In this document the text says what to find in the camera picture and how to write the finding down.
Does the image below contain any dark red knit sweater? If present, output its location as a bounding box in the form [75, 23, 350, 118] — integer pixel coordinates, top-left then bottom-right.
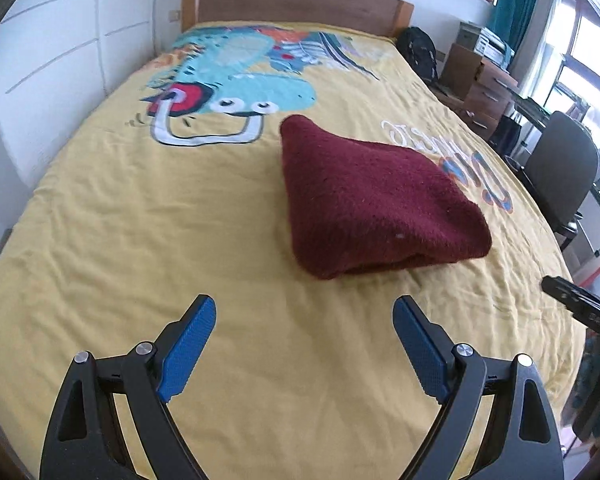
[279, 115, 492, 280]

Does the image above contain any dark grey office chair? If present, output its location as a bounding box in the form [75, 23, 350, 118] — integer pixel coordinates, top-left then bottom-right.
[505, 112, 600, 249]

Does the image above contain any dark desk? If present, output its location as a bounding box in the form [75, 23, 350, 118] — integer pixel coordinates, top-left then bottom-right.
[509, 89, 596, 137]

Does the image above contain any brown wooden drawer unit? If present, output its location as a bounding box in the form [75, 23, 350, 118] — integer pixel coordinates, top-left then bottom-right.
[438, 44, 518, 140]

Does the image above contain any yellow cartoon print bedspread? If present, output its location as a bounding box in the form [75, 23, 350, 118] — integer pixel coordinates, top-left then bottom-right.
[0, 24, 585, 479]

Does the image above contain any stack of papers and books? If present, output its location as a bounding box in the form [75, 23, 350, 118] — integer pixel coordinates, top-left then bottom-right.
[475, 27, 515, 70]

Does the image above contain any grey storage box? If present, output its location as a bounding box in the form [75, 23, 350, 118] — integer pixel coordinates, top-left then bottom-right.
[455, 22, 482, 52]

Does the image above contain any black backpack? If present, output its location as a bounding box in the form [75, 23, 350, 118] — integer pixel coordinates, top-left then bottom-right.
[396, 26, 439, 84]

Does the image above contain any teal curtain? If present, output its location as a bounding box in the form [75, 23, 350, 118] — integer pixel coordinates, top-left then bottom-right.
[486, 0, 538, 52]

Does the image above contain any white wardrobe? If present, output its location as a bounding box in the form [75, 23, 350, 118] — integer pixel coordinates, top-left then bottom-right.
[0, 0, 154, 250]

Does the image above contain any brown wooden headboard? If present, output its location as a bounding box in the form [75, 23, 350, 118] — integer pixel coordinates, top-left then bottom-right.
[181, 0, 415, 38]

